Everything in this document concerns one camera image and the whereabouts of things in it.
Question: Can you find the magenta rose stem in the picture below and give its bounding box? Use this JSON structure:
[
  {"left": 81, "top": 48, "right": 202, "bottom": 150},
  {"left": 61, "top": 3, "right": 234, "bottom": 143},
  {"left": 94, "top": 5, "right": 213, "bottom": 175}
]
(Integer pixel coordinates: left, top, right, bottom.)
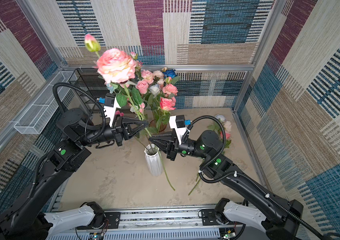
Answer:
[{"left": 115, "top": 110, "right": 124, "bottom": 117}]

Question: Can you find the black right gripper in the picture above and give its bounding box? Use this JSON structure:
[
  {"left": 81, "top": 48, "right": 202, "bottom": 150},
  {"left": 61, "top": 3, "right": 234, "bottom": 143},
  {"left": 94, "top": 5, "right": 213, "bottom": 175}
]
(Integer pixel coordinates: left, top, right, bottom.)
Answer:
[{"left": 149, "top": 130, "right": 208, "bottom": 161}]

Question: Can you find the black wire mesh shelf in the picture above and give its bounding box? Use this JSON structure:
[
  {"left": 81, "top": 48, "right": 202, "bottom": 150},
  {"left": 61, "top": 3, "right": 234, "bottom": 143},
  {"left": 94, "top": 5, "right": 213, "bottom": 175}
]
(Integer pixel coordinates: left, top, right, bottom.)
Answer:
[{"left": 68, "top": 68, "right": 110, "bottom": 115}]

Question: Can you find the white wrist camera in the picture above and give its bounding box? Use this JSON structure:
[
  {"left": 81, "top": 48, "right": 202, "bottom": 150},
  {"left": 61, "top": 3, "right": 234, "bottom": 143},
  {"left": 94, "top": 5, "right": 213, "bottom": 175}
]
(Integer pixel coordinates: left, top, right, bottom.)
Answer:
[
  {"left": 98, "top": 93, "right": 121, "bottom": 127},
  {"left": 169, "top": 115, "right": 191, "bottom": 144}
]

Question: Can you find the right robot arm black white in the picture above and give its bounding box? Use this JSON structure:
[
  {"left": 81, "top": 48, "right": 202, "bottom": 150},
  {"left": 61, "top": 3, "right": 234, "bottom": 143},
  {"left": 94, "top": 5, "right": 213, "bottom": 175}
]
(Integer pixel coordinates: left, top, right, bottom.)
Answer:
[{"left": 149, "top": 115, "right": 331, "bottom": 240}]

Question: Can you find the pink rose tall stem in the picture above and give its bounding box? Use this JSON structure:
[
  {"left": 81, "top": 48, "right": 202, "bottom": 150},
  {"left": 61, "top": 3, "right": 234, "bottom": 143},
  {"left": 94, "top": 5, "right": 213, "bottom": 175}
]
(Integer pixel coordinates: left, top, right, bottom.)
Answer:
[{"left": 129, "top": 103, "right": 146, "bottom": 120}]

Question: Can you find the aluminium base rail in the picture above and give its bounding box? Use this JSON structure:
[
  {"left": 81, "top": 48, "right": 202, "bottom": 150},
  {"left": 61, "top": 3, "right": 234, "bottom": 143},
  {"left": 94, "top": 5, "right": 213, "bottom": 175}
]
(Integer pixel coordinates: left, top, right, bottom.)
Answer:
[{"left": 37, "top": 203, "right": 284, "bottom": 240}]

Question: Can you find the pink carnation spray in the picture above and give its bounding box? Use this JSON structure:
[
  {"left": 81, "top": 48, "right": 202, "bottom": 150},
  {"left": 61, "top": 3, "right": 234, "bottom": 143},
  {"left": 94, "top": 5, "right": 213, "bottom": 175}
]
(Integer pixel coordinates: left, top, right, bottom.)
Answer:
[{"left": 162, "top": 77, "right": 178, "bottom": 96}]

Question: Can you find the pink ribbed glass vase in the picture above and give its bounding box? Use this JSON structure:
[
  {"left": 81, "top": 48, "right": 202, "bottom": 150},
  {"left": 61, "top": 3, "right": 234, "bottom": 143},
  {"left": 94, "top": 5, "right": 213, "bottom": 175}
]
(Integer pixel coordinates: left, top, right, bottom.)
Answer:
[{"left": 149, "top": 120, "right": 167, "bottom": 133}]

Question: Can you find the pink yellow peony spray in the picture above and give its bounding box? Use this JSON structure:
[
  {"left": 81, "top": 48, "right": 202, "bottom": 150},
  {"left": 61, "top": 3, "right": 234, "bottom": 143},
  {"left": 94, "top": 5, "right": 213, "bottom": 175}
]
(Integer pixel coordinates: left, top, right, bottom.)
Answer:
[{"left": 84, "top": 33, "right": 176, "bottom": 192}]

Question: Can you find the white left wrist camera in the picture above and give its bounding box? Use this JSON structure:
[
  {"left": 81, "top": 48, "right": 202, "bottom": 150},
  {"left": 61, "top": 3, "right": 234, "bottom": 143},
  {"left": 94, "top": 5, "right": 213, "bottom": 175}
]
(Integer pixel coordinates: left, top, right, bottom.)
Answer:
[{"left": 98, "top": 93, "right": 121, "bottom": 127}]

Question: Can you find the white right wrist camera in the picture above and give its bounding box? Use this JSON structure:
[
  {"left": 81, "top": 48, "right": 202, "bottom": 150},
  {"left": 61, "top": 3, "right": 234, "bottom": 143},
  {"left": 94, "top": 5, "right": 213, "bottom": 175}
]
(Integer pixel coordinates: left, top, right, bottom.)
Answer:
[{"left": 169, "top": 115, "right": 191, "bottom": 144}]

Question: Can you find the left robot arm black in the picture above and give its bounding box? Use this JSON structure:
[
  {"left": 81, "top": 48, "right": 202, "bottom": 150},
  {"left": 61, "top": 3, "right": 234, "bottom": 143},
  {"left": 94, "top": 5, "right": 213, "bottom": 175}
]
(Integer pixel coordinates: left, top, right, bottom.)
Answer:
[{"left": 0, "top": 108, "right": 149, "bottom": 240}]

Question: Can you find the white wire mesh basket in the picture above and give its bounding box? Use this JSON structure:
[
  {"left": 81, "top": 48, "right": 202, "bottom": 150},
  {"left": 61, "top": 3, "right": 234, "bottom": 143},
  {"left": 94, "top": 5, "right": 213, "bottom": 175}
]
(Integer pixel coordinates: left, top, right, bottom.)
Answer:
[{"left": 14, "top": 71, "right": 72, "bottom": 135}]

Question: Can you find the blue rose stem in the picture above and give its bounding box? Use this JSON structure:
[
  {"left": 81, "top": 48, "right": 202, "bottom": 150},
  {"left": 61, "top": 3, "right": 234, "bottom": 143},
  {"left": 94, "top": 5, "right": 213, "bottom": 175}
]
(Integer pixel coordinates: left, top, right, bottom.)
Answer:
[{"left": 164, "top": 69, "right": 180, "bottom": 85}]

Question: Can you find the white ribbed ceramic vase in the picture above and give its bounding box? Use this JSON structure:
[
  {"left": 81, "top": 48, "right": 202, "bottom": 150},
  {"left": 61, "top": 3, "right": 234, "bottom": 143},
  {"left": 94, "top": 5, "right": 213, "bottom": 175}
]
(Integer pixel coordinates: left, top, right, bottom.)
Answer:
[{"left": 144, "top": 144, "right": 164, "bottom": 177}]

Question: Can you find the pink cream rose stem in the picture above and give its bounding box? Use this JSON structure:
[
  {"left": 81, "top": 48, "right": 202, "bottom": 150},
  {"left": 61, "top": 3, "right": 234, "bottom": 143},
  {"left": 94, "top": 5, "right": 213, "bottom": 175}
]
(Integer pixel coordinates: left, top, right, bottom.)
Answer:
[{"left": 155, "top": 97, "right": 176, "bottom": 127}]

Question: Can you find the white single rose stem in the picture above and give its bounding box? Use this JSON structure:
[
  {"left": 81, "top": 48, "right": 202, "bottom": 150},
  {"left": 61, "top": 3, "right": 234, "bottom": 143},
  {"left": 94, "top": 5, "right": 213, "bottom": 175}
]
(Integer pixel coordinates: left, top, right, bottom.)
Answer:
[{"left": 149, "top": 85, "right": 161, "bottom": 98}]

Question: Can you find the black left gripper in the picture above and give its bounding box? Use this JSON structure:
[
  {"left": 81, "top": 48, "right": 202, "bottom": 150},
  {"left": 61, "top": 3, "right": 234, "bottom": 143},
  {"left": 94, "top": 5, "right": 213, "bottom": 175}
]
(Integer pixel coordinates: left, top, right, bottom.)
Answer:
[{"left": 78, "top": 116, "right": 147, "bottom": 150}]

